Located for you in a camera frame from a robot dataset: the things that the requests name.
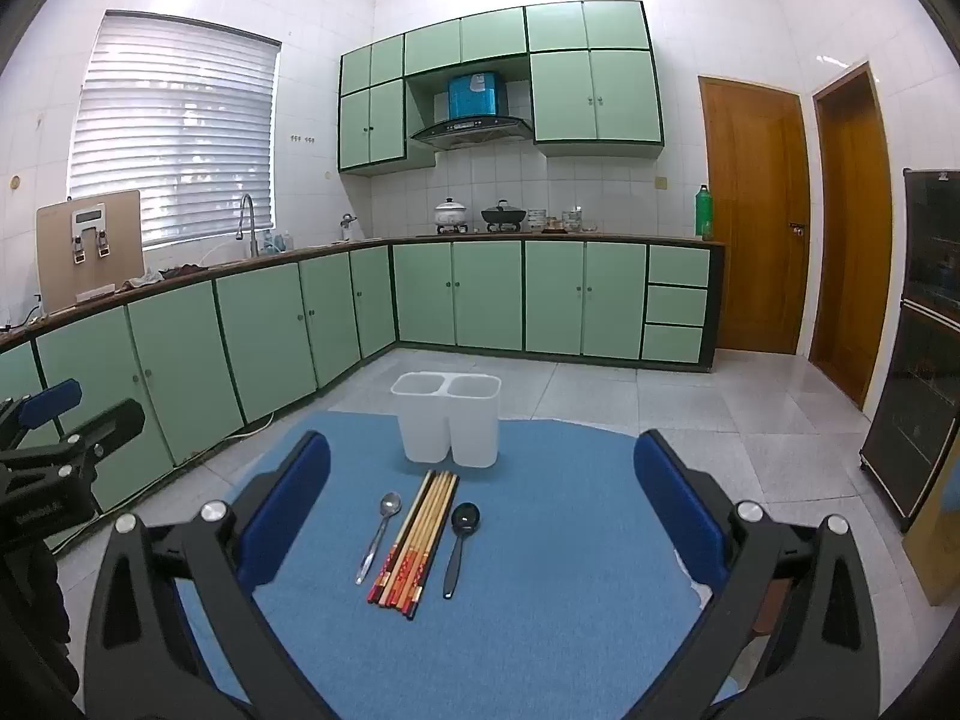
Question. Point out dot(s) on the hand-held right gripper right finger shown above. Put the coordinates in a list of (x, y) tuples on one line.
[(679, 510)]

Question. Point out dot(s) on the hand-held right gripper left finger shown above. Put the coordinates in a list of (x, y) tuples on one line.
[(289, 510)]

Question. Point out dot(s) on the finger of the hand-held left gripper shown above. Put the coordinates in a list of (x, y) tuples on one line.
[(112, 424), (49, 399)]

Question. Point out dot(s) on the silver metal spoon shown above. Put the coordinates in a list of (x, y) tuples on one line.
[(389, 504)]

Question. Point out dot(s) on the bundle of chopsticks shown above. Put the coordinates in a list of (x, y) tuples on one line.
[(416, 540)]

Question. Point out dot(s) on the black plastic spoon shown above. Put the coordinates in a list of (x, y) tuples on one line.
[(465, 519)]

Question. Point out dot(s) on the white two-compartment utensil holder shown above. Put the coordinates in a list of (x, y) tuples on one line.
[(472, 427)]

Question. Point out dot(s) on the blue fabric mat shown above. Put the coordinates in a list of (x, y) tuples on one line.
[(562, 615)]

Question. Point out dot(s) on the dark cloth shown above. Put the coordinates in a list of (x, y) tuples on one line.
[(180, 272)]

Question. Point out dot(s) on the metal kitchen faucet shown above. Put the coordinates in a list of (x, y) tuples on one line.
[(251, 229)]

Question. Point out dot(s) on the black glass-front cabinet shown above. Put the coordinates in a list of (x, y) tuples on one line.
[(922, 390)]

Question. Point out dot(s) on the metal kettle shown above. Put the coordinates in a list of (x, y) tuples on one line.
[(347, 229)]

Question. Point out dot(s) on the green base cabinets with counter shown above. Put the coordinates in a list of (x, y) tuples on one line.
[(487, 292)]

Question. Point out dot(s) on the brown wooden door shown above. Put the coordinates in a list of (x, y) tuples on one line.
[(750, 225), (851, 240)]

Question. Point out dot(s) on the green bottle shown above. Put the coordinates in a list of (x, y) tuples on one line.
[(703, 214)]

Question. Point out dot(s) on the white window blind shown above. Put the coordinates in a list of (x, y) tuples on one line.
[(172, 127)]

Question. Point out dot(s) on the white cooking pot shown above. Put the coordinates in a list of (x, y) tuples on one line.
[(451, 214)]

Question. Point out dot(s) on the black wok with lid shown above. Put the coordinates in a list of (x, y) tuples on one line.
[(502, 216)]

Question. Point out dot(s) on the black range hood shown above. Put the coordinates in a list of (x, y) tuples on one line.
[(472, 133)]

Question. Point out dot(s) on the green wall cabinets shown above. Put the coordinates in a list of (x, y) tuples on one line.
[(622, 97)]

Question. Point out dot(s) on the blue wrapped hood duct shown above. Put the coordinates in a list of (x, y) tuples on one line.
[(474, 94)]

